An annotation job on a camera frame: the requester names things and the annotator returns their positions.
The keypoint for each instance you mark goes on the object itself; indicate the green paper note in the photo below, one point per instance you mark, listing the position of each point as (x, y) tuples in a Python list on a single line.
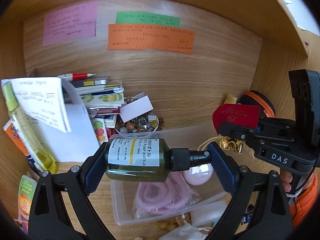
[(147, 19)]

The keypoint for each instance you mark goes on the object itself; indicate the orange paper note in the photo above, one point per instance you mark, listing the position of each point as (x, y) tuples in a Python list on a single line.
[(150, 38)]

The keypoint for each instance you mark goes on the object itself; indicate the metal clippers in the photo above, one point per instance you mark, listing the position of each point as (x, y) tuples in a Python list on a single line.
[(33, 170)]

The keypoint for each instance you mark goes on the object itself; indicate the small white cardboard box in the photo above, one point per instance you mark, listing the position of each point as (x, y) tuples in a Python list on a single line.
[(136, 107)]

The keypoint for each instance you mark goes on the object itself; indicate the green orange tube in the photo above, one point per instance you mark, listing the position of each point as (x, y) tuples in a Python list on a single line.
[(25, 200)]

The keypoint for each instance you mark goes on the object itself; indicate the black orange round case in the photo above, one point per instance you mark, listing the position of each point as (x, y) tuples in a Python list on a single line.
[(262, 105)]

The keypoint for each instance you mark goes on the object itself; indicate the pink round case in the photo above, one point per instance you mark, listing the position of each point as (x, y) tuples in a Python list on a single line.
[(197, 176)]

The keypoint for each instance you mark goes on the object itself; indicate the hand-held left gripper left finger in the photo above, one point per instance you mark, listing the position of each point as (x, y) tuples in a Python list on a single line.
[(93, 173)]

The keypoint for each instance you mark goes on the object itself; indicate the white cloth pouch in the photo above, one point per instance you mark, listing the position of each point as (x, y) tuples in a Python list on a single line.
[(185, 232)]

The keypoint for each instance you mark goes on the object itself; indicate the person's right forearm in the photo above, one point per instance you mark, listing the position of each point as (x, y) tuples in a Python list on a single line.
[(303, 205)]

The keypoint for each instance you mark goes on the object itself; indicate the yellow plastic tube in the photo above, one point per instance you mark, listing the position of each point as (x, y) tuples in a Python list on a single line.
[(230, 99)]

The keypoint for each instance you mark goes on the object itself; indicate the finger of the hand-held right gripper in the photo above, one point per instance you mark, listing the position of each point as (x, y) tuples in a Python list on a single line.
[(237, 133)]

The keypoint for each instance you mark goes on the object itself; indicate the folded handwritten note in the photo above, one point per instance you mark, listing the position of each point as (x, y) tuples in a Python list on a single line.
[(40, 100)]

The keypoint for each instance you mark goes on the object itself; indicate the large white paper sheet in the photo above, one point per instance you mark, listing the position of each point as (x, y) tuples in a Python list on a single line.
[(77, 135)]

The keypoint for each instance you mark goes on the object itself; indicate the pink paper note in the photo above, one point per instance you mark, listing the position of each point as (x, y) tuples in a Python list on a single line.
[(70, 22)]

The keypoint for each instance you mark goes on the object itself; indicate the yellow spray bottle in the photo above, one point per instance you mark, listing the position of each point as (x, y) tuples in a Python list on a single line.
[(27, 135)]

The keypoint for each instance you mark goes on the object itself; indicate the wooden desktop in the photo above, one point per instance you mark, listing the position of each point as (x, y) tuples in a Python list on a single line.
[(101, 205)]

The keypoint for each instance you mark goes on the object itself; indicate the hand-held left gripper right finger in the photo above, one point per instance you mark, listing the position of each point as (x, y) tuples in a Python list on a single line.
[(223, 171)]

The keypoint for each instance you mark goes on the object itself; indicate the clear plastic box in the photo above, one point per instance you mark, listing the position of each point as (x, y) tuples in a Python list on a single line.
[(125, 205)]

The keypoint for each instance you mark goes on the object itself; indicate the green pump bottle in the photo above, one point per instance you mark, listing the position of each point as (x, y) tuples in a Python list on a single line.
[(132, 160)]

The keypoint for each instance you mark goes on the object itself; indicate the orange sunscreen tube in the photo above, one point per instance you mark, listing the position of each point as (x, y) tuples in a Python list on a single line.
[(17, 140)]

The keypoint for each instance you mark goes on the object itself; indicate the stack of sticker sheets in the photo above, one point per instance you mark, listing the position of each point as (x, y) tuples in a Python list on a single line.
[(102, 97)]

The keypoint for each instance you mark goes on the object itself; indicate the small black clip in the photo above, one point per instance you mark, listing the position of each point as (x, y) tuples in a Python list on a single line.
[(247, 213)]

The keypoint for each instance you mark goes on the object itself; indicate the red cloth pouch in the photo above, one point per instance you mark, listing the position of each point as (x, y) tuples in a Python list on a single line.
[(235, 113)]

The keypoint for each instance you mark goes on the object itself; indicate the bowl of beads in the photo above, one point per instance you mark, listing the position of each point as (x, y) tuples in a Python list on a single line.
[(142, 125)]

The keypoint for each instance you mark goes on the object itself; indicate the person's right hand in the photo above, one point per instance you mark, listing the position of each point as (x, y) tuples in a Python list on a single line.
[(287, 182)]

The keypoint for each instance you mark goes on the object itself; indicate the red white pen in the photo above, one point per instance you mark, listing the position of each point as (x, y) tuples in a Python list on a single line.
[(77, 75)]

